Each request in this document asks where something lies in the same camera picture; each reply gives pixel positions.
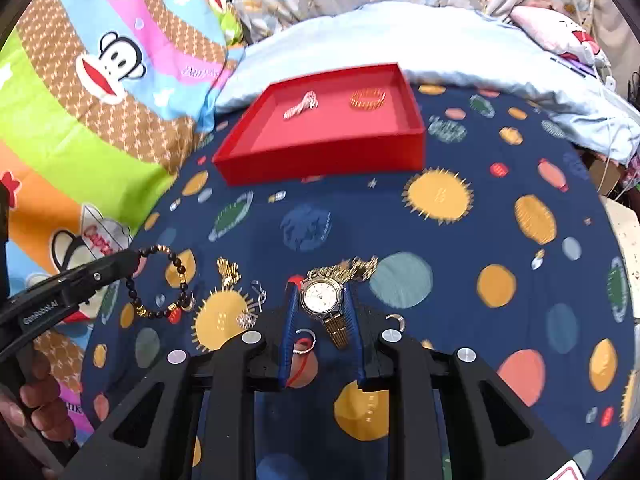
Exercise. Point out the light blue crumpled sheet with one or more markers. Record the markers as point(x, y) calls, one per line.
point(602, 124)

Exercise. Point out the red cardboard tray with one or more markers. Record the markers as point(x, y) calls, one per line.
point(358, 120)

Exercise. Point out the gold wrist watch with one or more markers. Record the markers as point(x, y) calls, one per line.
point(323, 295)

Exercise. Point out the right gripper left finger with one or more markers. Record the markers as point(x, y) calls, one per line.
point(151, 434)

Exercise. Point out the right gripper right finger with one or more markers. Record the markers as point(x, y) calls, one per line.
point(449, 415)

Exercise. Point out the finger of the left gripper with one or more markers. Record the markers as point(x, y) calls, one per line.
point(86, 280)

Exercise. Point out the pink cartoon pillow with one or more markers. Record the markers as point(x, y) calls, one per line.
point(560, 35)

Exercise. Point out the white pillow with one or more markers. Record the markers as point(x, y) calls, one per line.
point(433, 45)

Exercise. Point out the left human hand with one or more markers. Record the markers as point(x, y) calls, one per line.
point(49, 412)

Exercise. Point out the navy planet print bedsheet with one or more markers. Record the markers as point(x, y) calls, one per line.
point(500, 244)

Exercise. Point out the colourful monkey cartoon blanket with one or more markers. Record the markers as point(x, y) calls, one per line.
point(102, 101)

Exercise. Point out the hoop earring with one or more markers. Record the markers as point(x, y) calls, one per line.
point(399, 320)

